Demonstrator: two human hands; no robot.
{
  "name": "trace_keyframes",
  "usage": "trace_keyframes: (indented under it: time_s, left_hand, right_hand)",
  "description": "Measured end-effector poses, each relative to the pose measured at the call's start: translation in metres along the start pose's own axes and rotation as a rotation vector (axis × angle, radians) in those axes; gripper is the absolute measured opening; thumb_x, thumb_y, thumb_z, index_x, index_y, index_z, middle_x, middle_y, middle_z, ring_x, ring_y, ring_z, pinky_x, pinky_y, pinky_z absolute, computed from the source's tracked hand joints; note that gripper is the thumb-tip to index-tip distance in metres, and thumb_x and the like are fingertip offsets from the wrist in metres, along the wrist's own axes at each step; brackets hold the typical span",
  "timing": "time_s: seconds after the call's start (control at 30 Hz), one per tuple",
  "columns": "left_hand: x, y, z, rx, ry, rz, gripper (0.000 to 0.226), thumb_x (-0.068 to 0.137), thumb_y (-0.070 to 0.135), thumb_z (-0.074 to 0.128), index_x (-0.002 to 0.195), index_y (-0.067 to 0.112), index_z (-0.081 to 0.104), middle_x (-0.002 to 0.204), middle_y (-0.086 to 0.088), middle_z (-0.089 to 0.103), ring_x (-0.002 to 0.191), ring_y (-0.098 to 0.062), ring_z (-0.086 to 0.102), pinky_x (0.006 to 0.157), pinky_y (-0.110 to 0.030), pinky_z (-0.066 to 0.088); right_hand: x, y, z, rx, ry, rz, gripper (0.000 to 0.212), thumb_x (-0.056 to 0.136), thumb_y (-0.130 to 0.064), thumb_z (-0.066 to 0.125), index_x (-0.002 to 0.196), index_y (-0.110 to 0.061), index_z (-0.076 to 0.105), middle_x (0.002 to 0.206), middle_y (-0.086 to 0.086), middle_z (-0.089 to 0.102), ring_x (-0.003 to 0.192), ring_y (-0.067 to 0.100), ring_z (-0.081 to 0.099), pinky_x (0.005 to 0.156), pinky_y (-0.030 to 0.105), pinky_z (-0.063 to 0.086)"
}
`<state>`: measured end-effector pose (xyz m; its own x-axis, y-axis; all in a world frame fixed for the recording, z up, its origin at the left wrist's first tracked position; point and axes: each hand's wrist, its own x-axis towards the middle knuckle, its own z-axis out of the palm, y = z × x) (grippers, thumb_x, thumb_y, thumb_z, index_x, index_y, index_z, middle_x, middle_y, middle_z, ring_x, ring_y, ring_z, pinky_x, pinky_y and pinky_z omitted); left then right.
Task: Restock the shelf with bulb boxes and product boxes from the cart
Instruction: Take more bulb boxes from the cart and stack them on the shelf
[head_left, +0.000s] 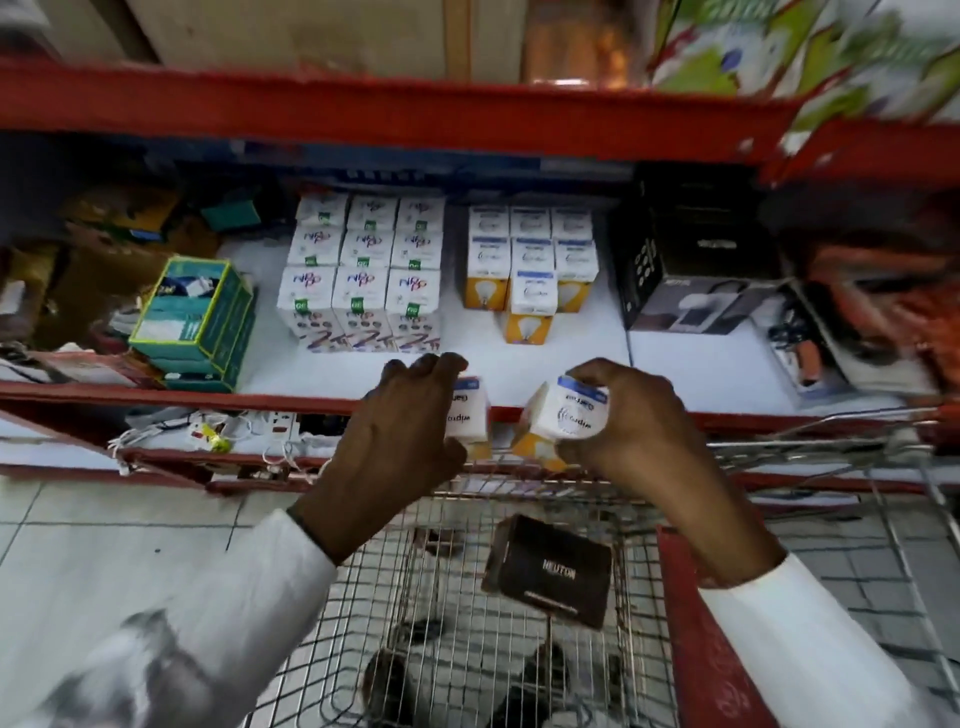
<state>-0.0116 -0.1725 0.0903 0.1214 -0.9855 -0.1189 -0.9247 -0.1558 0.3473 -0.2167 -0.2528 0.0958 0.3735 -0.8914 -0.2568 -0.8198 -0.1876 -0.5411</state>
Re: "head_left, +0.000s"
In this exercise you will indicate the brown cardboard boxes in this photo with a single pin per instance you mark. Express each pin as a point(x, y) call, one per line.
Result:
point(315, 37)

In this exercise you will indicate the copper coloured pack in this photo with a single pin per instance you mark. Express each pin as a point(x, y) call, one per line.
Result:
point(581, 41)

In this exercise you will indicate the open green box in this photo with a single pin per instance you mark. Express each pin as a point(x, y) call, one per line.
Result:
point(191, 315)

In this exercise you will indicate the large black appliance box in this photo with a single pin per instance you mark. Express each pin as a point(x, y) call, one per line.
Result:
point(697, 262)

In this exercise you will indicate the closed green box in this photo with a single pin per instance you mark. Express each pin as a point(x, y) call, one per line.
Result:
point(236, 352)

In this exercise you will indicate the person's black shoe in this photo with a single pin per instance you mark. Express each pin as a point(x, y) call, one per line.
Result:
point(409, 675)
point(555, 690)

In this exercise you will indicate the yellow brown packets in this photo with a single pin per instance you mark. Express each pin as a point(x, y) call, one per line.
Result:
point(97, 255)

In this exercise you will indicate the group of pink-print white boxes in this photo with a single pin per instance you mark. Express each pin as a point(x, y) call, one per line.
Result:
point(364, 289)

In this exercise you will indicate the person's right forearm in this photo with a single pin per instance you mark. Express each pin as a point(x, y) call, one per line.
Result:
point(795, 645)

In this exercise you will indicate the row of orange bulb cartons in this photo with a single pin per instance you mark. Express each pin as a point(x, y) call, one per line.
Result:
point(529, 262)

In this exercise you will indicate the orange red packets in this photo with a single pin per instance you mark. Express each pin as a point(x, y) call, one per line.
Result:
point(892, 307)

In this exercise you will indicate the person's right thumb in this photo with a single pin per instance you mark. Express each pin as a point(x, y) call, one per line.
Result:
point(579, 454)

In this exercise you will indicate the small teal box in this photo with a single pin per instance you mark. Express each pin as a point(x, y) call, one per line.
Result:
point(231, 211)

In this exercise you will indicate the person's left forearm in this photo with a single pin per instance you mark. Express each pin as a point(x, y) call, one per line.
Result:
point(187, 630)

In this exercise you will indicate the blister pack with tools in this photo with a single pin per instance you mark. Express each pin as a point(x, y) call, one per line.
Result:
point(806, 352)

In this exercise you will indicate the black box with white print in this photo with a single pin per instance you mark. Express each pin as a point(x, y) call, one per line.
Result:
point(551, 574)

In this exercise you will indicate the person's left thumb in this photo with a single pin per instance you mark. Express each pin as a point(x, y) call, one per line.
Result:
point(454, 459)

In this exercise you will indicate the red cart seat flap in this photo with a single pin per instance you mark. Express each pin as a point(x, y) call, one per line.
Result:
point(712, 660)

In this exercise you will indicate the white power strip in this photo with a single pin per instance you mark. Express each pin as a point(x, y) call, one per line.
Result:
point(259, 427)

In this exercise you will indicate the person's left hand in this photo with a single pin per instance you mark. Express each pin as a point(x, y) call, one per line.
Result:
point(390, 442)

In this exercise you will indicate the white orange bulb box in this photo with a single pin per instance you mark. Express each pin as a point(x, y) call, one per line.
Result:
point(559, 416)
point(472, 420)

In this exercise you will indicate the red metal shelf rack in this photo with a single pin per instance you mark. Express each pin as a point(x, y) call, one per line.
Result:
point(375, 112)

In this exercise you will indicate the person's right hand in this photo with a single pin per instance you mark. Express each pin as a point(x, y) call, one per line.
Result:
point(645, 435)

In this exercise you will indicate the green floral printed boxes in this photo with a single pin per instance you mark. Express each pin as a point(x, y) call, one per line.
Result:
point(810, 52)

